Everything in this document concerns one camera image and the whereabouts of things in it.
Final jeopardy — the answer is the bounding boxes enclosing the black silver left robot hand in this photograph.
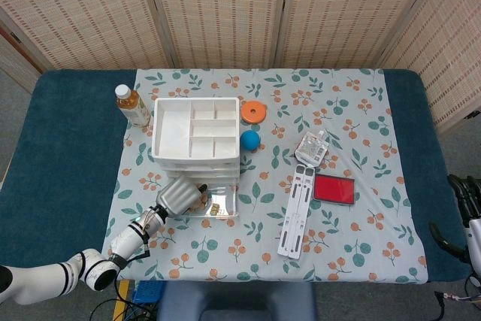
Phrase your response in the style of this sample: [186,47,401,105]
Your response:
[156,174,208,217]

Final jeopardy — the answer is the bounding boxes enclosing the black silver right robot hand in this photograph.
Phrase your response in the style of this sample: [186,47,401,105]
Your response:
[430,174,481,277]

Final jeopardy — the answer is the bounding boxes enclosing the small tan wooden blocks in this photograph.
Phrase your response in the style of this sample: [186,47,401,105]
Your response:
[189,192,210,212]

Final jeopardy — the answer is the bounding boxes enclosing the blue ball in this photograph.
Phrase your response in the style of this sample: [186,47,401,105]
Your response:
[240,130,262,152]

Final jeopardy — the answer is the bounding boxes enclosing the floral light blue tablecloth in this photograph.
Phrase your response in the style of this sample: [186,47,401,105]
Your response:
[97,68,430,284]

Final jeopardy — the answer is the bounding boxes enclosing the amber tea bottle white cap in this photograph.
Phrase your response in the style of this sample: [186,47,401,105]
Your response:
[114,84,152,127]

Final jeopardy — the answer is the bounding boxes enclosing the blue plastic crate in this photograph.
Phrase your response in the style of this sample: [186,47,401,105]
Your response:
[131,280,166,305]

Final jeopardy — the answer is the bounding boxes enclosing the orange round disc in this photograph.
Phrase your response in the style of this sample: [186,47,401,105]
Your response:
[240,99,267,125]

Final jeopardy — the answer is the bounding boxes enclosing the teal table cover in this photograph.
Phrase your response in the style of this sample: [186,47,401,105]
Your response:
[0,68,473,280]

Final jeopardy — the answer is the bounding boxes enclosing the white folding laptop stand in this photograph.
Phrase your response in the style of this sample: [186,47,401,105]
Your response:
[277,165,316,260]

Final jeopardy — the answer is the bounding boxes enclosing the blue grey chair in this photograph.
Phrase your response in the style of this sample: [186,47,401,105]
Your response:
[156,281,319,321]

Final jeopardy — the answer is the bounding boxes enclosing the clear plastic packet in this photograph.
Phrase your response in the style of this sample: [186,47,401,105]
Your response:
[294,129,331,167]

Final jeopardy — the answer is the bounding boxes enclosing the red ink pad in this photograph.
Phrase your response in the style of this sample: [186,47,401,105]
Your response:
[312,174,356,207]

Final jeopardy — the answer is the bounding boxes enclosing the woven bamboo folding screen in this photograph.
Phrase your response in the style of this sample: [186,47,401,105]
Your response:
[0,0,481,135]

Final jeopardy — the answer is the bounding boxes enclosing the white plastic drawer organizer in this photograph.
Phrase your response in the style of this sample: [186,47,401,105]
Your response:
[150,96,241,180]

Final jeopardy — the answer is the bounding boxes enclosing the black cable with coloured wires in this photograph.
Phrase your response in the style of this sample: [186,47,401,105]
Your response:
[434,289,481,318]

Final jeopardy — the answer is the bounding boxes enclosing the black floor cable bundle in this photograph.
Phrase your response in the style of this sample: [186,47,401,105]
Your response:
[88,289,159,321]

